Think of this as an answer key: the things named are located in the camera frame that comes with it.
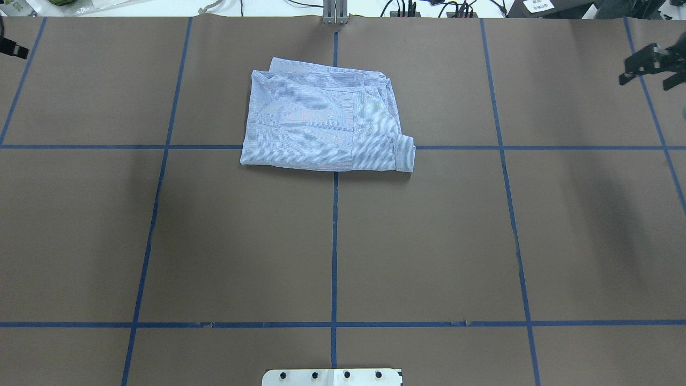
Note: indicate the aluminium frame post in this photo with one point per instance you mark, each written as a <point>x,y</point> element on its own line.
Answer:
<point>335,12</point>

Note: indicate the light blue striped shirt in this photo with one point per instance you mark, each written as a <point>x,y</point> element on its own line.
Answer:
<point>321,118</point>

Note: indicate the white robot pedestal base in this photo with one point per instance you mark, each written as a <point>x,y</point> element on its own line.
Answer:
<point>332,376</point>

